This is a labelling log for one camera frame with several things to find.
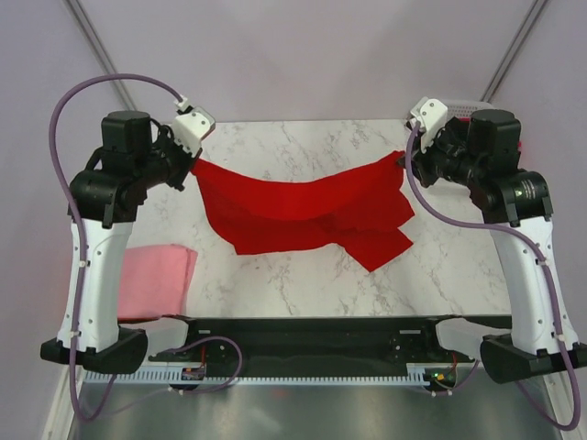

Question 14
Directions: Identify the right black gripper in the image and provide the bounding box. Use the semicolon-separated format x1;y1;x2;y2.
399;122;486;189

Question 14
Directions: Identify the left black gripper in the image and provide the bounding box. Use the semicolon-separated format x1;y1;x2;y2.
137;124;203;192

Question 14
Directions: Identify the red t shirt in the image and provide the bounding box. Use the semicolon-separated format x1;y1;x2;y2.
192;151;415;272

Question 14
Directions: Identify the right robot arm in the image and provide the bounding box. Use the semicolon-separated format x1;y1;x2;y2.
398;98;586;384

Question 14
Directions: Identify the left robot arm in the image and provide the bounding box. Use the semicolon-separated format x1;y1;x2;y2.
40;107;216;375

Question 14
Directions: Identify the white plastic basket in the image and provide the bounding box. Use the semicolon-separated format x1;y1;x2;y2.
443;100;493;118

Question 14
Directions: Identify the folded pink t shirt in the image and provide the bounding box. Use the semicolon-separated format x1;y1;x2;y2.
117;244;198;320

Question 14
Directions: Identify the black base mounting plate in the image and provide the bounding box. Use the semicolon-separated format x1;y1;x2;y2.
150;314;513;380

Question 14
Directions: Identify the right aluminium frame post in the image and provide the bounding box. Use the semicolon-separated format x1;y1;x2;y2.
480;0;551;103

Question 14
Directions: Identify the aluminium frame post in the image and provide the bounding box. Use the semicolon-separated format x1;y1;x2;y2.
63;0;137;110
480;0;551;103

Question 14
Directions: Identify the left aluminium frame post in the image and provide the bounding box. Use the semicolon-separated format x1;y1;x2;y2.
63;0;137;110

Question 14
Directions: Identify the white slotted cable duct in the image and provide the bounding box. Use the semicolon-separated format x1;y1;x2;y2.
84;362;481;387

